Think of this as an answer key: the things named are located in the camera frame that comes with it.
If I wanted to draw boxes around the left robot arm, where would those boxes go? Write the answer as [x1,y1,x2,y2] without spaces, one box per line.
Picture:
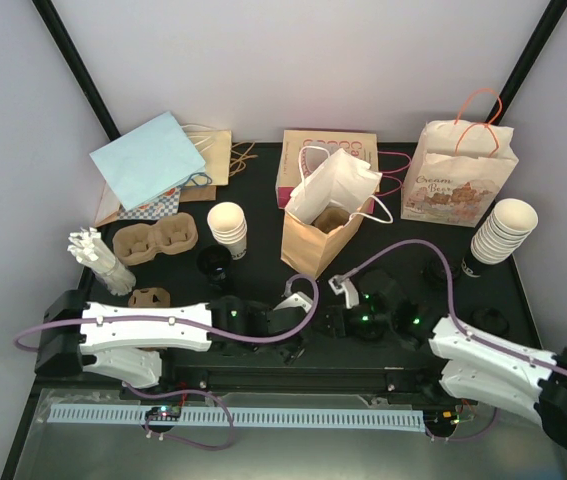
[35,291,316,399]

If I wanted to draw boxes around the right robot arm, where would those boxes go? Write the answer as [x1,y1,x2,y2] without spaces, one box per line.
[327,270,567,450]

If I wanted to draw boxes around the stack of black lids left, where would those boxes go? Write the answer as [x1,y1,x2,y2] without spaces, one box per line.
[196,245,234,292]

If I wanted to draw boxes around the black lid stack far right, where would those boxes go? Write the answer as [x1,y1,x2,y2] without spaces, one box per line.
[469,307,509,338]

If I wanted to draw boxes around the left stack of paper cups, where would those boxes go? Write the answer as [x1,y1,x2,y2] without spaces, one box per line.
[207,202,247,260]

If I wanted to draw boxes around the stack of paper cups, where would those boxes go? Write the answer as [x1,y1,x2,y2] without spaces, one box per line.
[470,198,539,265]
[207,202,247,260]

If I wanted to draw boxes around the small circuit board right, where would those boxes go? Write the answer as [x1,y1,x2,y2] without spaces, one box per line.
[423,406,478,427]

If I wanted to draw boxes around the small circuit board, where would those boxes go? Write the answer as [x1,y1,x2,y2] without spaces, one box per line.
[423,406,478,427]
[145,405,181,421]

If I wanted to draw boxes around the pulp carrier near front edge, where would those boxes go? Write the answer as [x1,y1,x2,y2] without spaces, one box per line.
[128,287,171,308]

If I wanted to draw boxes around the small circuit board left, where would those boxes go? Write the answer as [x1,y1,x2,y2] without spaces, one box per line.
[145,405,181,421]

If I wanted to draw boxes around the two-cup pulp carrier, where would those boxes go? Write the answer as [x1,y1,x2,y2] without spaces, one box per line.
[112,213,198,266]

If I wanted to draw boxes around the right stack of paper cups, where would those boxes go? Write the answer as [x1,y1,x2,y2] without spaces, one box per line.
[470,198,539,265]

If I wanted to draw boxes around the cream bear paper bag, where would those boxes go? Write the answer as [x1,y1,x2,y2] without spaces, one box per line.
[401,98,519,227]

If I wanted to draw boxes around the pink cakes paper bag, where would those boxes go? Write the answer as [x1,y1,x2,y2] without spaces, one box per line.
[275,129,412,210]

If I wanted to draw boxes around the yellow flat paper bag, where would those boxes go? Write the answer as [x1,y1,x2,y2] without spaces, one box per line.
[182,124,232,186]

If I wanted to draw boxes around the light blue paper bag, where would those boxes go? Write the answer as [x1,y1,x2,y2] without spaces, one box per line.
[90,112,213,210]

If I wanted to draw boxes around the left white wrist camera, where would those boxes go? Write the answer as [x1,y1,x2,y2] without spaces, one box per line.
[275,292,313,313]

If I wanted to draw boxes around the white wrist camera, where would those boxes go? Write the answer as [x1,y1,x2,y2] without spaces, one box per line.
[328,275,360,309]
[275,292,313,313]

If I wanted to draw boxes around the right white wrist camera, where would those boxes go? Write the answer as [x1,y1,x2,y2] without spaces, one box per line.
[328,275,360,309]

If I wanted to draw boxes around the black front rail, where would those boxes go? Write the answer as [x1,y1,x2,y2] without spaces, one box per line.
[160,367,444,403]

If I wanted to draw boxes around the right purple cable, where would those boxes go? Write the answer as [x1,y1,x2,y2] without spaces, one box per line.
[337,238,567,396]

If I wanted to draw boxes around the front purple cable loop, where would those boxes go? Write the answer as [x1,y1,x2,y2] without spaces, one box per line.
[127,384,237,451]

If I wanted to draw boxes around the light blue cable duct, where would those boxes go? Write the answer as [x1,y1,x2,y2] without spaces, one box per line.
[47,404,425,433]

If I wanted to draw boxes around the right black frame post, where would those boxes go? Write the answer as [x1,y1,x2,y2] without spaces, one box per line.
[486,0,567,125]

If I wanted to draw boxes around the black frame post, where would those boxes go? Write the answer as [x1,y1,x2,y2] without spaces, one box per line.
[32,0,121,141]
[486,0,567,125]

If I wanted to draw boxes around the left black frame post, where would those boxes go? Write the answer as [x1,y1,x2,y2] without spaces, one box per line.
[32,0,121,141]

